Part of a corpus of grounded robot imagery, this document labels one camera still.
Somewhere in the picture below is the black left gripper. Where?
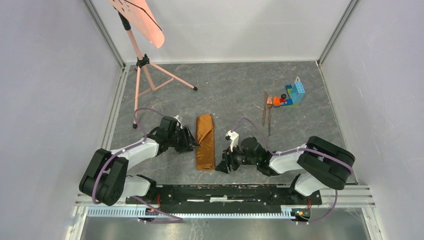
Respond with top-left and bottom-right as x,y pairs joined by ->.
167,125 -> 201,154

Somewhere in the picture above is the pink music stand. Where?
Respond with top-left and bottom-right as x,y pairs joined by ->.
107,0 -> 200,130

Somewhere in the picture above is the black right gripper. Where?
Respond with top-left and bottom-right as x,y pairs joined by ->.
214,142 -> 258,175

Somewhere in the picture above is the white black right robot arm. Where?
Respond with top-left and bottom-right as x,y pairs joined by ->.
215,131 -> 356,204

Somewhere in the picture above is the orange cloth napkin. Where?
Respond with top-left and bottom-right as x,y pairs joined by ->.
195,113 -> 216,171

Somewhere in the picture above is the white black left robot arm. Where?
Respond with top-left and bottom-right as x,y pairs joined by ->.
78,116 -> 200,206

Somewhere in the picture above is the colourful toy brick build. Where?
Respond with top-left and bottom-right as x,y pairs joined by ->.
272,76 -> 306,108

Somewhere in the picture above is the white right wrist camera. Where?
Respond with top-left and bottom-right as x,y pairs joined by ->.
225,130 -> 240,152

